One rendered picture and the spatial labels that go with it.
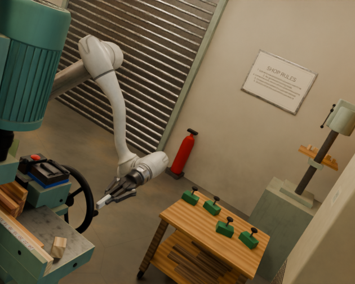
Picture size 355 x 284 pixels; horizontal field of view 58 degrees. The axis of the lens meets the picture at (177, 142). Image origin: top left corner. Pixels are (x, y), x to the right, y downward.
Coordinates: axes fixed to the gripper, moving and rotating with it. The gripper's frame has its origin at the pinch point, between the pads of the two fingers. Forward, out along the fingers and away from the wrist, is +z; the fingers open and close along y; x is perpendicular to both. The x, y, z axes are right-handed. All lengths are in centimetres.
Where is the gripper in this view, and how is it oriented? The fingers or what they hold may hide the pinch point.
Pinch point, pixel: (103, 202)
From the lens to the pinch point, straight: 134.4
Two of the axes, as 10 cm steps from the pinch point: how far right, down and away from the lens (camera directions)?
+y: 8.0, 4.8, -3.5
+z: -5.6, 4.0, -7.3
